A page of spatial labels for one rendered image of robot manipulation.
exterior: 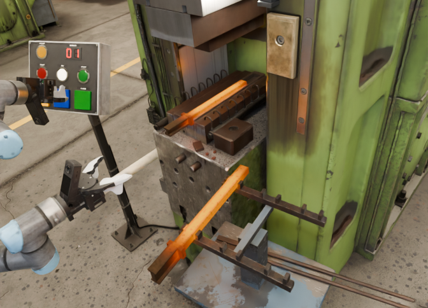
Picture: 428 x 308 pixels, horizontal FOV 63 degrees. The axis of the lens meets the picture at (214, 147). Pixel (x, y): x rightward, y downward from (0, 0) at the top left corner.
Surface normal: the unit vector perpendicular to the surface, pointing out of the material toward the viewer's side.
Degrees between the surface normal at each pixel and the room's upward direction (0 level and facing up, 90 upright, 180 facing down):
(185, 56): 90
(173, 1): 90
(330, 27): 90
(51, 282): 0
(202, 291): 0
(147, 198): 0
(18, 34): 90
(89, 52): 60
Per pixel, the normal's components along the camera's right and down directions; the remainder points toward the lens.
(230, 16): 0.74, 0.36
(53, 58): -0.30, 0.13
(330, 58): -0.67, 0.50
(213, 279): -0.09, -0.79
